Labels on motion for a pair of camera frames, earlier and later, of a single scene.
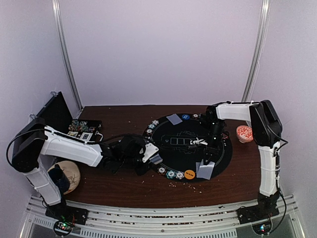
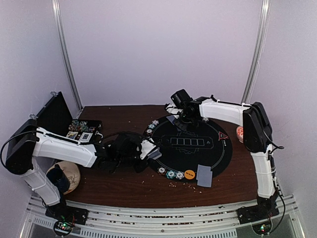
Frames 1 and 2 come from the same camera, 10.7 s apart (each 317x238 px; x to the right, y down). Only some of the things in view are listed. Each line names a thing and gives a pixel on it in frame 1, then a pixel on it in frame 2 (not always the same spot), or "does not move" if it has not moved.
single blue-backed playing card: (174, 118) does not move
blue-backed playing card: (205, 172) -> (204, 179)
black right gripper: (214, 150) -> (181, 126)
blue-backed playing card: (197, 165) -> (204, 175)
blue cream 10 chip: (180, 174) does not move
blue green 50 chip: (171, 174) does not move
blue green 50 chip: (151, 126) does not move
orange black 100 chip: (161, 170) does not move
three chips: (149, 131) does not move
